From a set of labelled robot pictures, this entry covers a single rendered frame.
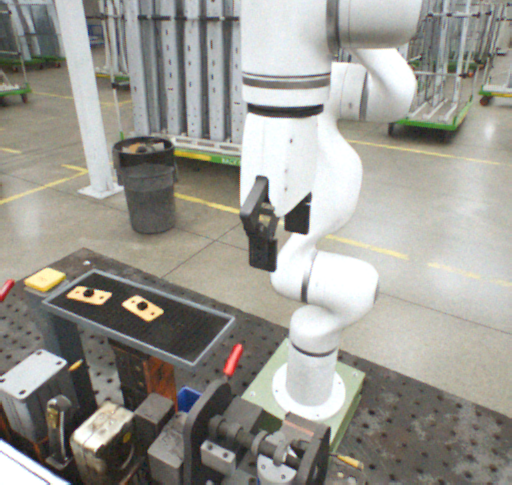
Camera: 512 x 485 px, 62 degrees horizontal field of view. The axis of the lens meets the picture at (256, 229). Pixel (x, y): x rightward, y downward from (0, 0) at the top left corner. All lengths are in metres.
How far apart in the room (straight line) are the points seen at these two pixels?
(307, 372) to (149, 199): 2.64
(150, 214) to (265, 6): 3.23
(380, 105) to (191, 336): 0.53
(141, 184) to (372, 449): 2.69
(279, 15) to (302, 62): 0.04
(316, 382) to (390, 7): 0.87
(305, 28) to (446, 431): 1.13
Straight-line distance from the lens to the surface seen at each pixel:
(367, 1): 0.37
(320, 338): 0.97
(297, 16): 0.38
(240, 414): 0.68
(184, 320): 0.83
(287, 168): 0.40
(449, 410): 1.38
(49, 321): 1.06
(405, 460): 1.24
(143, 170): 3.37
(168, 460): 0.74
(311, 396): 1.12
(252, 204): 0.39
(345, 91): 0.80
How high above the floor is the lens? 1.69
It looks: 28 degrees down
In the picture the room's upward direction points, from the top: straight up
